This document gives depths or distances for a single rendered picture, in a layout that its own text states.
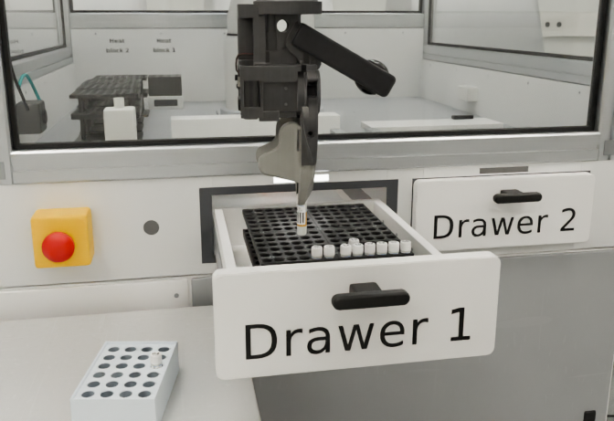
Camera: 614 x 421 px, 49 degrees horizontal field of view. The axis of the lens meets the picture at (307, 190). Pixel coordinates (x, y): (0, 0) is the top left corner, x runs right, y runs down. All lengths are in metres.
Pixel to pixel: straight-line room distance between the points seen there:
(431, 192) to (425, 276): 0.34
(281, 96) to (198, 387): 0.34
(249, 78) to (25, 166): 0.41
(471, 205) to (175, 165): 0.44
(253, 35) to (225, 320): 0.28
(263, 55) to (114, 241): 0.41
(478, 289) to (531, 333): 0.49
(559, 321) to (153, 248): 0.67
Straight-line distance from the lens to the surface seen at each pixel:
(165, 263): 1.00
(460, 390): 1.19
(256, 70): 0.68
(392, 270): 0.68
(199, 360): 0.85
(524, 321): 1.18
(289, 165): 0.71
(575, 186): 1.12
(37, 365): 0.89
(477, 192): 1.05
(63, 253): 0.93
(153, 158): 0.95
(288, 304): 0.66
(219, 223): 0.92
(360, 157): 1.00
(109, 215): 0.98
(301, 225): 0.75
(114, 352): 0.82
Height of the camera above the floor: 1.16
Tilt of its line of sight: 14 degrees down
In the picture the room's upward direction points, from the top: straight up
